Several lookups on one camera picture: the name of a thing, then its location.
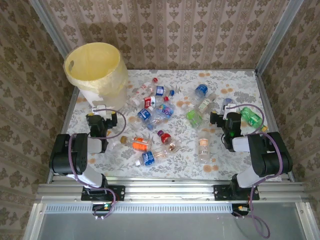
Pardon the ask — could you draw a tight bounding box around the large green bottle yellow cap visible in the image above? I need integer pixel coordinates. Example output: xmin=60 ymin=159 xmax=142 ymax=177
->
xmin=239 ymin=106 xmax=268 ymax=133

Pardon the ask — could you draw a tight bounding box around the bottle green white label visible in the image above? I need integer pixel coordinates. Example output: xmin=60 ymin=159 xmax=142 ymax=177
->
xmin=196 ymin=93 xmax=217 ymax=113

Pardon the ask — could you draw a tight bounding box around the small light green bottle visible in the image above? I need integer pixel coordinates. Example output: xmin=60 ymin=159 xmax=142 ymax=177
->
xmin=186 ymin=108 xmax=203 ymax=128

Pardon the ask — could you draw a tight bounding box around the bottle blue red label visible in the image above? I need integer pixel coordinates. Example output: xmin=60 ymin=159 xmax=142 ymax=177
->
xmin=221 ymin=97 xmax=236 ymax=111

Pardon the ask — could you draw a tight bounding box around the clear bottle orange white label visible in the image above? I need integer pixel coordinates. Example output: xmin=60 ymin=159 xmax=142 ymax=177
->
xmin=197 ymin=137 xmax=211 ymax=165

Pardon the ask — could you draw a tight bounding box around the squat blue label bottle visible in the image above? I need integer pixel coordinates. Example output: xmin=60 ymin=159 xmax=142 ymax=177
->
xmin=192 ymin=83 xmax=210 ymax=100

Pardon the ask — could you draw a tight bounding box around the small blue label bottle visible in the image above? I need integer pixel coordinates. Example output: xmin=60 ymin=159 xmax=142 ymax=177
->
xmin=136 ymin=107 xmax=157 ymax=125

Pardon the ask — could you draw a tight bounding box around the orange label bottle brown cap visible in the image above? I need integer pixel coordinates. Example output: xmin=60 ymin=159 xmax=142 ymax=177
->
xmin=120 ymin=135 xmax=153 ymax=153

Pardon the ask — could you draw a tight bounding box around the crushed bottle purple blue label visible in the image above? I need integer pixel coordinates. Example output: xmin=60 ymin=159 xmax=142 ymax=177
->
xmin=146 ymin=101 xmax=176 ymax=131

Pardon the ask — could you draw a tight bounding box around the blue label bottle white cap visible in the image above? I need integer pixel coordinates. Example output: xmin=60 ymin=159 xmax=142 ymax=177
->
xmin=134 ymin=148 xmax=169 ymax=167

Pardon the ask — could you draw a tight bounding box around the clear bottle red cap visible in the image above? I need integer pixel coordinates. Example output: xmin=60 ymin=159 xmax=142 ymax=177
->
xmin=127 ymin=77 xmax=160 ymax=107

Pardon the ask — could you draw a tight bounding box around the white plastic bin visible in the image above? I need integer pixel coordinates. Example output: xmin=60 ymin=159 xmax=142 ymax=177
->
xmin=63 ymin=42 xmax=130 ymax=111

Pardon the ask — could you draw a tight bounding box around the floral patterned table cover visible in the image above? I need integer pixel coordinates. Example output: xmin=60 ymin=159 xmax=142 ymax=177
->
xmin=53 ymin=69 xmax=285 ymax=182

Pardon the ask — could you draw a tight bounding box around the black connector box green light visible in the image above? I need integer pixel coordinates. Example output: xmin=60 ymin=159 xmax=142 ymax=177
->
xmin=91 ymin=202 xmax=113 ymax=213

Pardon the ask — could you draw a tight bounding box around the black connector box yellow plug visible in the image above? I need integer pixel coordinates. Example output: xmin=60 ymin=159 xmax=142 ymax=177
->
xmin=231 ymin=203 xmax=254 ymax=217

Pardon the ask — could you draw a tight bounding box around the grey metal base panel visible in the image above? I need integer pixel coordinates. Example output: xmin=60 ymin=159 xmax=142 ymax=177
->
xmin=23 ymin=202 xmax=320 ymax=240

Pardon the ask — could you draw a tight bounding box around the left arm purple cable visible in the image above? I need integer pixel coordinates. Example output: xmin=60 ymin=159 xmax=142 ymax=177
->
xmin=68 ymin=107 xmax=127 ymax=221

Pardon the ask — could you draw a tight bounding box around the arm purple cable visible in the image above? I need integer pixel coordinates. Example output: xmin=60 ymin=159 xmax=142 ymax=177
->
xmin=68 ymin=107 xmax=127 ymax=221
xmin=224 ymin=103 xmax=286 ymax=238

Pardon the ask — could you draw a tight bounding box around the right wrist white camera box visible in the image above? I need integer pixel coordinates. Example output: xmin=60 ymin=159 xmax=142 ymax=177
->
xmin=222 ymin=103 xmax=238 ymax=115

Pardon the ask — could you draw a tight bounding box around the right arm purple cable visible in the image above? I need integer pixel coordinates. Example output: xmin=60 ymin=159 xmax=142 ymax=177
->
xmin=224 ymin=103 xmax=286 ymax=238

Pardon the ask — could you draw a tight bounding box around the aluminium side rail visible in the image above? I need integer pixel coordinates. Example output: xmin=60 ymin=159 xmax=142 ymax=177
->
xmin=46 ymin=79 xmax=81 ymax=185
xmin=254 ymin=70 xmax=296 ymax=183

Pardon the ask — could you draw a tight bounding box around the aluminium front frame rail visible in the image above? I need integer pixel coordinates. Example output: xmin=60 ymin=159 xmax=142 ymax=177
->
xmin=34 ymin=178 xmax=310 ymax=204

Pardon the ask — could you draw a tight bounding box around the aluminium corner post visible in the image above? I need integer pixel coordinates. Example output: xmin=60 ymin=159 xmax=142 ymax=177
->
xmin=254 ymin=0 xmax=305 ymax=76
xmin=28 ymin=0 xmax=76 ymax=60

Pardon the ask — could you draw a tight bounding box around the grey slotted cable duct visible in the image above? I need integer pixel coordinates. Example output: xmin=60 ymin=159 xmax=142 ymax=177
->
xmin=44 ymin=203 xmax=236 ymax=214

